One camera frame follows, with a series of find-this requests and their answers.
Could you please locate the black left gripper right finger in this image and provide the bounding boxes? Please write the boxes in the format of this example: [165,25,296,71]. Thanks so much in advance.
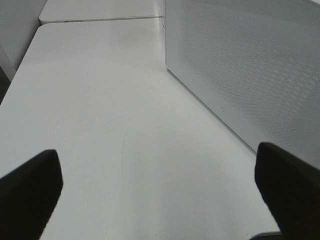
[254,142,320,240]

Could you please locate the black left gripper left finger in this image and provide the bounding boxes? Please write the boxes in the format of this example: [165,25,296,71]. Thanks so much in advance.
[0,149,64,240]

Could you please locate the white microwave door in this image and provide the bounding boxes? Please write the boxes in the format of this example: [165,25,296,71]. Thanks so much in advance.
[165,0,320,168]

